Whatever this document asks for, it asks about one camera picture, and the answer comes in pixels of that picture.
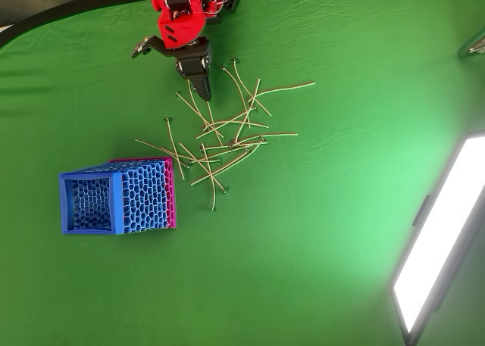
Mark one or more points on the blue and magenta lattice basket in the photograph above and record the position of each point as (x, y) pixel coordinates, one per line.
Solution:
(144, 194)

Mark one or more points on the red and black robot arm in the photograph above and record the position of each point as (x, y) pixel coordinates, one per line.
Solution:
(182, 24)

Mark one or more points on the bright LED light panel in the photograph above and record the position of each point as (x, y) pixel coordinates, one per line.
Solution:
(435, 240)

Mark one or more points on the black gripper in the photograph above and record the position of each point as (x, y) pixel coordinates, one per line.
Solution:
(193, 65)

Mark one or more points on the green cloth with black rim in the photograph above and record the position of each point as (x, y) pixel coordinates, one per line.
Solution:
(265, 266)

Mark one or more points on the candle wick with metal tab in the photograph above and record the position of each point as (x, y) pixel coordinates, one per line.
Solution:
(199, 107)
(223, 70)
(225, 190)
(257, 88)
(178, 94)
(254, 110)
(288, 134)
(151, 145)
(219, 167)
(235, 121)
(214, 122)
(168, 119)
(295, 86)
(213, 209)
(263, 139)
(188, 165)
(235, 61)

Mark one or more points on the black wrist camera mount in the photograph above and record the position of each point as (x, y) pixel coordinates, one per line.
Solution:
(141, 48)

